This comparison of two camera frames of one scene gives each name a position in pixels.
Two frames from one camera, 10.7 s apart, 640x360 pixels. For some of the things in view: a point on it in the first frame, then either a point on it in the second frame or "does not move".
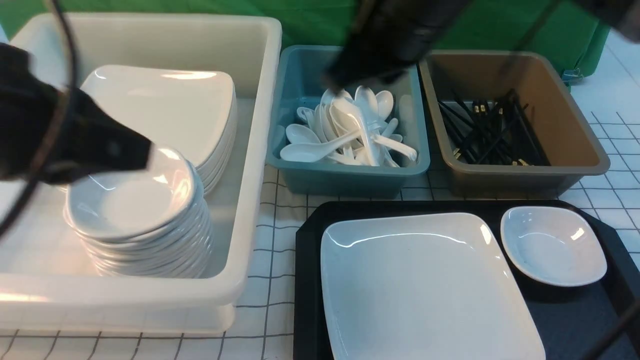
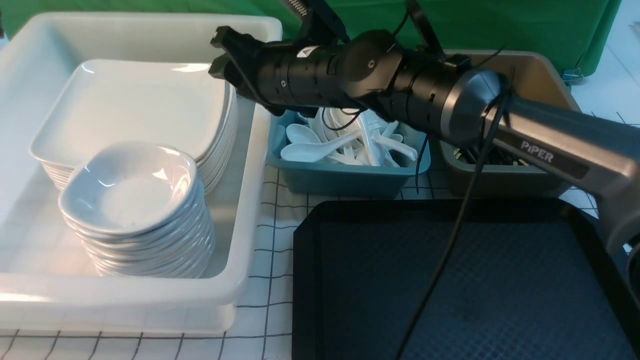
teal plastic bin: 296,80 does not move
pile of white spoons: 346,129 does not move
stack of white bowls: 150,223 does not move
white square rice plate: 422,286 to 181,105
